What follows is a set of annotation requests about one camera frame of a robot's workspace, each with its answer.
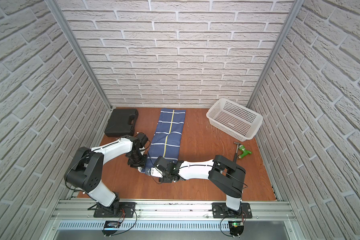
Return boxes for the blue plaid pillowcase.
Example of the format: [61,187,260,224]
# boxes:
[138,108,186,177]

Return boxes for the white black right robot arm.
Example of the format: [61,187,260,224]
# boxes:
[146,155,247,216]

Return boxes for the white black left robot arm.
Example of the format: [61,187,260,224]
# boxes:
[64,133,149,215]

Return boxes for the black plastic tool case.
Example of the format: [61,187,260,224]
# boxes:
[104,109,139,137]

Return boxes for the green toy drill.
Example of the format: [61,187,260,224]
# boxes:
[238,145,253,160]

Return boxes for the white perforated plastic basket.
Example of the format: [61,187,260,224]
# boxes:
[206,98,264,142]

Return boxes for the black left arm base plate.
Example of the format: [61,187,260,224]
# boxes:
[94,202,136,218]

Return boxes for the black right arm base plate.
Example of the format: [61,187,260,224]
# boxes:
[212,202,253,219]

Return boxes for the hammer with dark handle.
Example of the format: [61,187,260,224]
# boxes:
[233,142,241,163]

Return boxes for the left controller board with cables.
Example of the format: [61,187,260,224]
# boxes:
[102,208,138,237]

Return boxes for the controller board with cables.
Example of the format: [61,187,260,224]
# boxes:
[219,215,246,239]
[102,208,138,237]

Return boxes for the aluminium front rail frame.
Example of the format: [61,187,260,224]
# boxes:
[41,199,304,240]

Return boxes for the right controller board with cables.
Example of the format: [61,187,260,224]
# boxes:
[219,215,246,239]

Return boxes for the left aluminium corner post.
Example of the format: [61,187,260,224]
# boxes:
[46,0,113,111]

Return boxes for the aluminium corner post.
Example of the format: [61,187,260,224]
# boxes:
[46,0,113,111]
[247,0,305,108]

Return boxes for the right aluminium corner post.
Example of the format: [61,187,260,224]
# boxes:
[247,0,305,108]

